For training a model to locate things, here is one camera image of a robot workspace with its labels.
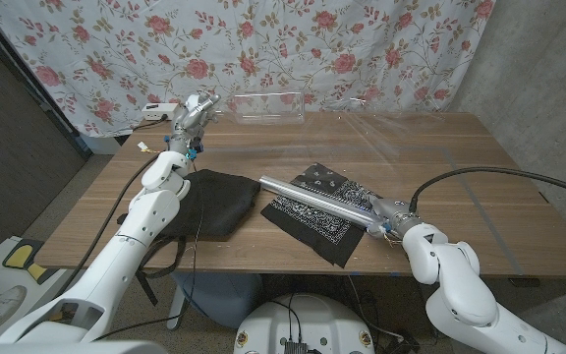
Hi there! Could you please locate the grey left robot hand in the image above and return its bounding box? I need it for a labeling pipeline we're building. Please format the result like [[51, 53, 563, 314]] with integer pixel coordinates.
[[164, 92, 223, 153]]

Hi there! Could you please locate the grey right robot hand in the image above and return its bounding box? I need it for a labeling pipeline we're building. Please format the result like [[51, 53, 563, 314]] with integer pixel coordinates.
[[364, 195, 422, 240]]

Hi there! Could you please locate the clear carafe with white lid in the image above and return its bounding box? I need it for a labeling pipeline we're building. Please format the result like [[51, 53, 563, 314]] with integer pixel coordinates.
[[218, 90, 307, 127]]

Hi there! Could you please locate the silver cling film roll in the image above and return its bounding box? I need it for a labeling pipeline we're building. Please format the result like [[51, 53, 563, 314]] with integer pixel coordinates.
[[258, 174, 387, 232]]

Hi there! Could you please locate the transparent cling film sheet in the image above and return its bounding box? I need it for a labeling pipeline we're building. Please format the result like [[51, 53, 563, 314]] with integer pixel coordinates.
[[302, 95, 446, 168]]

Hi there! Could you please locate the black paisley bandana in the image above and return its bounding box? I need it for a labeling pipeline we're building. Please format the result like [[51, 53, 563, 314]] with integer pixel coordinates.
[[259, 162, 377, 269]]

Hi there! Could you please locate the black apron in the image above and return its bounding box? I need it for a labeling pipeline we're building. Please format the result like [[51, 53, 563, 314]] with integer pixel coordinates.
[[117, 167, 263, 307]]

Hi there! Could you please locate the white power strip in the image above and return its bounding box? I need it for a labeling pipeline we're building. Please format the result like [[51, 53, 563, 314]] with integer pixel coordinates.
[[141, 101, 181, 122]]

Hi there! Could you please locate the white robot torso base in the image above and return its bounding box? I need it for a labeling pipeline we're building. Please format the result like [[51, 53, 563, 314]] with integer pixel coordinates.
[[233, 293, 376, 354]]

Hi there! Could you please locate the floral rose backdrop cloth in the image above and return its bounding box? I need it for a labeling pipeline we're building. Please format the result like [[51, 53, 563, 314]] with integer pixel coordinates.
[[0, 0, 498, 139]]

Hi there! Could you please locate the blue-grey chair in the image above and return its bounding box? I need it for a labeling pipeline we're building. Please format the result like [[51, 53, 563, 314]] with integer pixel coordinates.
[[166, 271, 264, 329]]

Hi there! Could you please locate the dark mesh partition panel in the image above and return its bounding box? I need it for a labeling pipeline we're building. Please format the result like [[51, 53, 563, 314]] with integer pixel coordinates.
[[0, 9, 92, 262]]

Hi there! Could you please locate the yellow and black foot pedal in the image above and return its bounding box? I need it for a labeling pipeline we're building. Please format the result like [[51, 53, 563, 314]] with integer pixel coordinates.
[[1, 238, 48, 284]]

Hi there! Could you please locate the white sneaker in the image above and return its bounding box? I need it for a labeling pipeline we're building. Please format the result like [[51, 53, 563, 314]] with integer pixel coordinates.
[[0, 284, 28, 325]]

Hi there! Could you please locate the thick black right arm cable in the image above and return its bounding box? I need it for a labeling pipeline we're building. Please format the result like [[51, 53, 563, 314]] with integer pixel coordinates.
[[409, 166, 566, 213]]

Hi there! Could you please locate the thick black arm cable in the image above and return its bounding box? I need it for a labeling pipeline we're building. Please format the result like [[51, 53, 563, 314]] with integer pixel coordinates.
[[409, 166, 566, 213], [56, 151, 166, 296]]

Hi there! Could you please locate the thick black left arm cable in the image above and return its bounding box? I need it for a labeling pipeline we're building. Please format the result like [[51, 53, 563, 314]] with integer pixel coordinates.
[[56, 151, 166, 296]]

